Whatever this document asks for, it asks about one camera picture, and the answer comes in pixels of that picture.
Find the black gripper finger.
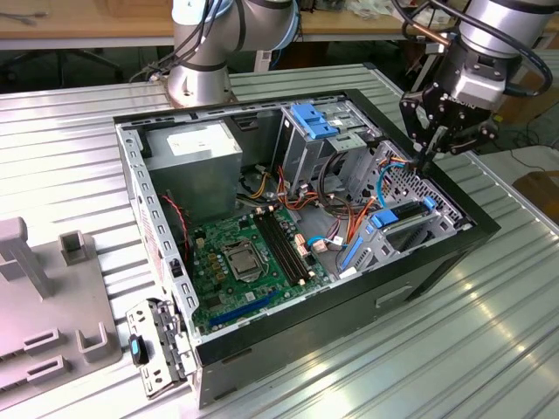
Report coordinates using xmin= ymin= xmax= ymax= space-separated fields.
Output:
xmin=425 ymin=117 xmax=500 ymax=172
xmin=399 ymin=85 xmax=438 ymax=172

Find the orange red power wire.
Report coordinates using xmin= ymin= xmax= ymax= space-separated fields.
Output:
xmin=344 ymin=155 xmax=424 ymax=245

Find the blue data wire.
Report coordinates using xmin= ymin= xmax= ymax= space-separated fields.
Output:
xmin=376 ymin=157 xmax=411 ymax=210

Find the hard disk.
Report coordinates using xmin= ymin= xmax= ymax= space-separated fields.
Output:
xmin=340 ymin=196 xmax=438 ymax=272

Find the silver disk bay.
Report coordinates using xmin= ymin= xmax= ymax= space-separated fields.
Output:
xmin=338 ymin=200 xmax=464 ymax=278

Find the brown cardboard box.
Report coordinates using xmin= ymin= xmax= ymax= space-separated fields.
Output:
xmin=513 ymin=169 xmax=559 ymax=219

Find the blue plastic drive latch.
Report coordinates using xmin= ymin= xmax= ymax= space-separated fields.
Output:
xmin=291 ymin=103 xmax=342 ymax=140

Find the silver drive cage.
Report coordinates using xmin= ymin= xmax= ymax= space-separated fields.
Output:
xmin=279 ymin=100 xmax=381 ymax=189

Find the black RAM slot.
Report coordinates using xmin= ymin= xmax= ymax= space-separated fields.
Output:
xmin=266 ymin=208 xmax=314 ymax=280
xmin=254 ymin=212 xmax=303 ymax=287

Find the CPU socket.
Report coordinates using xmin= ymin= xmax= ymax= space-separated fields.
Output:
xmin=220 ymin=238 xmax=264 ymax=285

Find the grey power supply unit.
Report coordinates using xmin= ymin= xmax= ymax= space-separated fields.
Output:
xmin=141 ymin=120 xmax=244 ymax=228

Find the black open PC case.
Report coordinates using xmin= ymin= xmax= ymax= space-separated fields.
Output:
xmin=112 ymin=88 xmax=501 ymax=410

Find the blue expansion slot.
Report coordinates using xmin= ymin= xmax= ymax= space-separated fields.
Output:
xmin=208 ymin=290 xmax=280 ymax=328

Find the black case fan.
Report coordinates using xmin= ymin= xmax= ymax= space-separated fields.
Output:
xmin=164 ymin=188 xmax=193 ymax=265

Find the green motherboard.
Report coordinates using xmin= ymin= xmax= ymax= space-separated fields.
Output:
xmin=187 ymin=204 xmax=333 ymax=337

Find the black office chair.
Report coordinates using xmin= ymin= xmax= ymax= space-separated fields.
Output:
xmin=0 ymin=46 xmax=123 ymax=86

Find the long wooden desk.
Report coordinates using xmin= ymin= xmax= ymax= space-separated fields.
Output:
xmin=0 ymin=0 xmax=559 ymax=95

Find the grey parts rack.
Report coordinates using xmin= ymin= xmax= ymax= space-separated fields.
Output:
xmin=0 ymin=216 xmax=125 ymax=394

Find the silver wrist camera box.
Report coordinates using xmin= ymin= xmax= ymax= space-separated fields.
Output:
xmin=448 ymin=64 xmax=511 ymax=111

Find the thick black wrist cable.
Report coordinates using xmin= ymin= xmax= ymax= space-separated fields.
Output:
xmin=390 ymin=0 xmax=552 ymax=98

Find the orange wire bundle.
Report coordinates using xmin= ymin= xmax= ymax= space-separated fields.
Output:
xmin=275 ymin=168 xmax=322 ymax=217

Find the thin wires white plug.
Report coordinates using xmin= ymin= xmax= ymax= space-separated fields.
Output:
xmin=305 ymin=220 xmax=350 ymax=255

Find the yellow black wire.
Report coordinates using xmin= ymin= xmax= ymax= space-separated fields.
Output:
xmin=240 ymin=163 xmax=274 ymax=203

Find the red black fan wire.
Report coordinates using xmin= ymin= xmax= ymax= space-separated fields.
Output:
xmin=160 ymin=194 xmax=192 ymax=264

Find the black camera cable bundle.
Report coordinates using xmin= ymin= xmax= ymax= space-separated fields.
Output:
xmin=130 ymin=0 xmax=228 ymax=85

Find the metal bracket latch blue tab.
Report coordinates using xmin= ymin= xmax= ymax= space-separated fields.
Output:
xmin=125 ymin=297 xmax=197 ymax=399

